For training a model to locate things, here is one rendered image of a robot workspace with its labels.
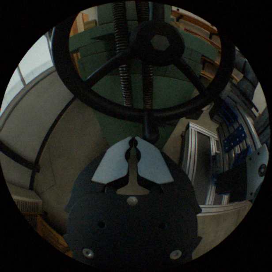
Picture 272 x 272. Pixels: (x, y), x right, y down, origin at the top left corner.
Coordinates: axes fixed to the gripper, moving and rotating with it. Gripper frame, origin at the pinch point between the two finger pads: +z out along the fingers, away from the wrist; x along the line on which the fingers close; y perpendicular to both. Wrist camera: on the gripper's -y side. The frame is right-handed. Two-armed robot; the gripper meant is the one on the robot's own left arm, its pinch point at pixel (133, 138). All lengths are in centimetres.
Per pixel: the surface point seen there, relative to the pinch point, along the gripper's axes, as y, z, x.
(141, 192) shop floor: 66, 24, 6
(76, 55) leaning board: -87, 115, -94
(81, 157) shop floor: 52, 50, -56
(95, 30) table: -21.2, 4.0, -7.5
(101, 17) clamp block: -23.9, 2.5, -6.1
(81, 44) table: -25.3, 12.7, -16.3
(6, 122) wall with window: -14, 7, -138
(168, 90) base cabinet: -8.5, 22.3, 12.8
